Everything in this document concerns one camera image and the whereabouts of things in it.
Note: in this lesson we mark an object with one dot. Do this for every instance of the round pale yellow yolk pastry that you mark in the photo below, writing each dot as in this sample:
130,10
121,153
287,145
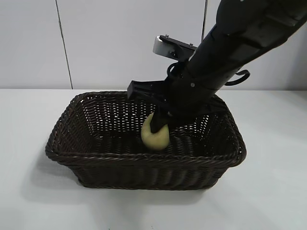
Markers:
153,141

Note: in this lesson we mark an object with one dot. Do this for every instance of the dark brown woven wicker basket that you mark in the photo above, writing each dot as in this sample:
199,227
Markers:
134,167

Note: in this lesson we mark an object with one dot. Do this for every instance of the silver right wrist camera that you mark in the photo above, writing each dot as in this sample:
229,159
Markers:
163,46

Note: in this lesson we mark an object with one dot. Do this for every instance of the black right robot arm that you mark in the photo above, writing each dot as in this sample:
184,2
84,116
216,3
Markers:
239,36

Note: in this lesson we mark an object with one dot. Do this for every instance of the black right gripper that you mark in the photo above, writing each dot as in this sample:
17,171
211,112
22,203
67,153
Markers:
189,98

